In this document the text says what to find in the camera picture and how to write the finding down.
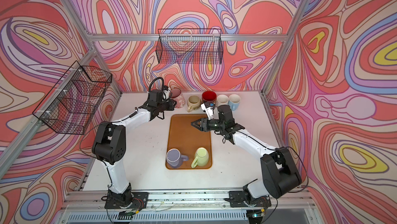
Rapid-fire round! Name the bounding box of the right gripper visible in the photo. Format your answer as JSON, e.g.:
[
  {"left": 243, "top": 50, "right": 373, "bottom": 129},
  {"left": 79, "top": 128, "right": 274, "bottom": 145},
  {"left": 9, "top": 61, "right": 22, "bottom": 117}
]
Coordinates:
[{"left": 191, "top": 117, "right": 225, "bottom": 133}]

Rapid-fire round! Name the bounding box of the pink mug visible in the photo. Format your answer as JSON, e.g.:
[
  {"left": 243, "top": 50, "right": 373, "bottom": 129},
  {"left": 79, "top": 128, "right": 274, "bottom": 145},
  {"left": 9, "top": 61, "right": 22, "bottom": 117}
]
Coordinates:
[{"left": 171, "top": 88, "right": 186, "bottom": 108}]

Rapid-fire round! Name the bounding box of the brown wooden tray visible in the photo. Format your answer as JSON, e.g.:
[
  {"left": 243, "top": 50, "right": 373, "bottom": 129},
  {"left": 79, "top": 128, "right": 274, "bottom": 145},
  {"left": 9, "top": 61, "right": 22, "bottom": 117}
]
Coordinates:
[{"left": 166, "top": 114, "right": 213, "bottom": 170}]

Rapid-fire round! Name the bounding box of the beige speckled mug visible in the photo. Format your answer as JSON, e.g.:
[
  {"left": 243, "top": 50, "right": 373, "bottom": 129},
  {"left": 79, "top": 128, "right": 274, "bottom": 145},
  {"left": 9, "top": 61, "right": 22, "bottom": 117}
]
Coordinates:
[{"left": 187, "top": 95, "right": 202, "bottom": 112}]

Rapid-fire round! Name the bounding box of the black patterned mug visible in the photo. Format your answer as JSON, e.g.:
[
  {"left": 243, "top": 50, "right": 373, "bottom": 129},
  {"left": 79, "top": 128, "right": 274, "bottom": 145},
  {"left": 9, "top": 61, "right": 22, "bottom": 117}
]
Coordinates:
[{"left": 201, "top": 91, "right": 217, "bottom": 107}]

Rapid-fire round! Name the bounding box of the light green mug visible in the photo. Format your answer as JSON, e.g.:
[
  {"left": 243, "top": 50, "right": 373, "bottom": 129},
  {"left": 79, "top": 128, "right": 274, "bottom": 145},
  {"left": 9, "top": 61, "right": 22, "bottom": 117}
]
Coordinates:
[{"left": 191, "top": 147, "right": 209, "bottom": 168}]

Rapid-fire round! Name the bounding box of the white mug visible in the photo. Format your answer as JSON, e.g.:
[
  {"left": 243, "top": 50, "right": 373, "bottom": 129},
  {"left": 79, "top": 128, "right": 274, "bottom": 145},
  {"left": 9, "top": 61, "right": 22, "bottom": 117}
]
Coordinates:
[{"left": 216, "top": 94, "right": 229, "bottom": 107}]

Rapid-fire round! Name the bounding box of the light blue mug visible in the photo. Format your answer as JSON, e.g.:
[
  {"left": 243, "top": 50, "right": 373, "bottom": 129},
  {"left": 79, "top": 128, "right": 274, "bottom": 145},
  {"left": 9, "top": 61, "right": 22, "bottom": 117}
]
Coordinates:
[{"left": 228, "top": 94, "right": 241, "bottom": 111}]

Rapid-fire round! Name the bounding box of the purple mug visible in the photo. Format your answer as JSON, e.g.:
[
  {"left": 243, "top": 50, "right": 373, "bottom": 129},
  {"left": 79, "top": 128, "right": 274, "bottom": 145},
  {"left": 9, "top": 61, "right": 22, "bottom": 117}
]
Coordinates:
[{"left": 166, "top": 149, "right": 189, "bottom": 169}]

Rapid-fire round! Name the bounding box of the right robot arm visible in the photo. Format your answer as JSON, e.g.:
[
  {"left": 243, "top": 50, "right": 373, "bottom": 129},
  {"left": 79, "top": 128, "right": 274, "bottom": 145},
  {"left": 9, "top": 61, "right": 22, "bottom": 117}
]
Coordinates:
[{"left": 191, "top": 104, "right": 303, "bottom": 200}]

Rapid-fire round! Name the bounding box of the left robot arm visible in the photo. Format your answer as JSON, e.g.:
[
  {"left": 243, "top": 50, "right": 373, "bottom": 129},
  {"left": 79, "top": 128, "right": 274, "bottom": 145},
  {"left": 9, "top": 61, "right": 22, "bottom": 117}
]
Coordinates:
[{"left": 92, "top": 86, "right": 176, "bottom": 210}]

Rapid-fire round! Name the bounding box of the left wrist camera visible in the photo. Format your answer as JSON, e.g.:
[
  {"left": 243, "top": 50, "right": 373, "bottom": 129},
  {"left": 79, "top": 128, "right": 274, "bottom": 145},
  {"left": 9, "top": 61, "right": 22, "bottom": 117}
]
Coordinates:
[{"left": 162, "top": 85, "right": 172, "bottom": 100}]

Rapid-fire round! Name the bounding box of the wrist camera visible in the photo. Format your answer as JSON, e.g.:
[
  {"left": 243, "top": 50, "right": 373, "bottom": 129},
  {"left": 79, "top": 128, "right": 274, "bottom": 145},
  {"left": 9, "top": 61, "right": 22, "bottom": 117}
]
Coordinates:
[
  {"left": 201, "top": 102, "right": 215, "bottom": 120},
  {"left": 162, "top": 85, "right": 172, "bottom": 100}
]

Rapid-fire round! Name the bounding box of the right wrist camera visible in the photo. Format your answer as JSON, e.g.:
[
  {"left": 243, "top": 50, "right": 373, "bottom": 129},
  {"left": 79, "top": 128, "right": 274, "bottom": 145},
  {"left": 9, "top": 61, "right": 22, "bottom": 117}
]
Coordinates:
[{"left": 201, "top": 102, "right": 215, "bottom": 120}]

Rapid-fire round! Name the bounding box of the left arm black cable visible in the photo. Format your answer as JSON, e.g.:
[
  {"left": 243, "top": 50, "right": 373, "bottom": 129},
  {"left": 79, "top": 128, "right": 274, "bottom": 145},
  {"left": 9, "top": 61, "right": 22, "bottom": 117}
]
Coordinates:
[{"left": 148, "top": 77, "right": 165, "bottom": 93}]

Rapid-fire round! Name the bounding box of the black wire basket back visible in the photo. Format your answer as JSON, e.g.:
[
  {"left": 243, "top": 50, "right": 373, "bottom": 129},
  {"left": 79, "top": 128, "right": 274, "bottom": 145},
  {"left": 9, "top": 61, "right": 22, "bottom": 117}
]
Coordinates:
[{"left": 156, "top": 28, "right": 223, "bottom": 65}]

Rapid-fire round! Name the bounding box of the black wire basket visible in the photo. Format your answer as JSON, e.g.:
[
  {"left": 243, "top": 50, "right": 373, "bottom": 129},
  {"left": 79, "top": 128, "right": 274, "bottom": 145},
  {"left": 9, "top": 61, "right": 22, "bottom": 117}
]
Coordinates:
[
  {"left": 32, "top": 61, "right": 113, "bottom": 135},
  {"left": 156, "top": 28, "right": 223, "bottom": 65}
]

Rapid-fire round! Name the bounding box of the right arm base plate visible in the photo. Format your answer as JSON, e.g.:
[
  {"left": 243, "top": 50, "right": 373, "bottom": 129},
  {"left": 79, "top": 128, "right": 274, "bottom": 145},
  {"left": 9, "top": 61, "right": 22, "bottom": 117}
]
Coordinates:
[{"left": 224, "top": 190, "right": 272, "bottom": 209}]

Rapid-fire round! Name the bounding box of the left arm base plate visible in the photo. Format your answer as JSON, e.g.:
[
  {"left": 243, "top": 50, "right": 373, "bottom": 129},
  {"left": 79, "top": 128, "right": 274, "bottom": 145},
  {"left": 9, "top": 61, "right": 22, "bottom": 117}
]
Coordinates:
[{"left": 104, "top": 191, "right": 149, "bottom": 210}]

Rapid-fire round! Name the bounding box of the black wire basket left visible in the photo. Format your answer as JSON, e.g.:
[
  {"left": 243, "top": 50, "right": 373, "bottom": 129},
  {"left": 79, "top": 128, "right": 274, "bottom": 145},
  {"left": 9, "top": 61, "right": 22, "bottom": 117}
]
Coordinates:
[{"left": 32, "top": 61, "right": 113, "bottom": 135}]

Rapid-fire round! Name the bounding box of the aluminium mounting rail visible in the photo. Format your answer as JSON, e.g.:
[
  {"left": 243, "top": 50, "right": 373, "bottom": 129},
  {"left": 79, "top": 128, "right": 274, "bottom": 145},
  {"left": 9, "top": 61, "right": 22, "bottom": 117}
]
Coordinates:
[{"left": 61, "top": 188, "right": 316, "bottom": 211}]

